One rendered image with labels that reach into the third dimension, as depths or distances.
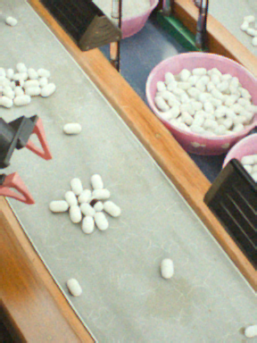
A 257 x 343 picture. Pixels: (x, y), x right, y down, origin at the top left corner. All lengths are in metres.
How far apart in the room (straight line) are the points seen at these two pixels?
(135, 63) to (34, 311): 0.75
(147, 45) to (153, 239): 0.63
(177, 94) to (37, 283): 0.57
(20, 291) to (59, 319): 0.09
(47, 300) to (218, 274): 0.31
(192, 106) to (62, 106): 0.28
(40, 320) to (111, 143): 0.44
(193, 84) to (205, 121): 0.12
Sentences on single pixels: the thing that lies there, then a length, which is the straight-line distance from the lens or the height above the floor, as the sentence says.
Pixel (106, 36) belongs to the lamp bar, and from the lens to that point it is 1.16.
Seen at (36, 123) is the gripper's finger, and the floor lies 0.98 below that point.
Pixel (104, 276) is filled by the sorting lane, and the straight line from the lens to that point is 1.23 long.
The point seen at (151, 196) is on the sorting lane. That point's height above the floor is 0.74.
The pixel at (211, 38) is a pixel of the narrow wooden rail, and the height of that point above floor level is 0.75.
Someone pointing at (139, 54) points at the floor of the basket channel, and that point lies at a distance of 1.72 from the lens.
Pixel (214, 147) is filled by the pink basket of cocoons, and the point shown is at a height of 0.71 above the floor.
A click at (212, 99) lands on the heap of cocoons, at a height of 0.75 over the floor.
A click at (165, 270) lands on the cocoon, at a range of 1.22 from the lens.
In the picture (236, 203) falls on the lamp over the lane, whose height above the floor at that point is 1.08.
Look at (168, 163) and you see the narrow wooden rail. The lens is 1.36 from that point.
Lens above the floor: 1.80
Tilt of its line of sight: 50 degrees down
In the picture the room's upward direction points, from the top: 2 degrees clockwise
